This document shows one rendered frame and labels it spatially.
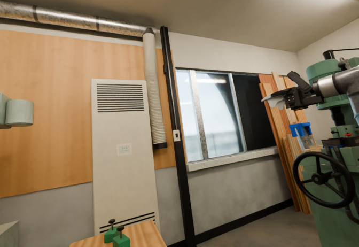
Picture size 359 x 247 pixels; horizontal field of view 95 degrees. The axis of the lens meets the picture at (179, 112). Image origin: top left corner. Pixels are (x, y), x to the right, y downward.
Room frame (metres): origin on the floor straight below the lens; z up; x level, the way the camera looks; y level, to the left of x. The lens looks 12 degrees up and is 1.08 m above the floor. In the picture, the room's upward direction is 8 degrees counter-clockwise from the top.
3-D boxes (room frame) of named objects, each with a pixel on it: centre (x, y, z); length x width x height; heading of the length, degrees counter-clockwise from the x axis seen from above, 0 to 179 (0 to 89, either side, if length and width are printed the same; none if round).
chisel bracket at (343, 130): (1.10, -1.05, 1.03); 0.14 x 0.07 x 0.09; 111
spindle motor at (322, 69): (1.09, -1.03, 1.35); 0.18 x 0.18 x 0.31
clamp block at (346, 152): (0.96, -0.87, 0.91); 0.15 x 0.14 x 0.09; 21
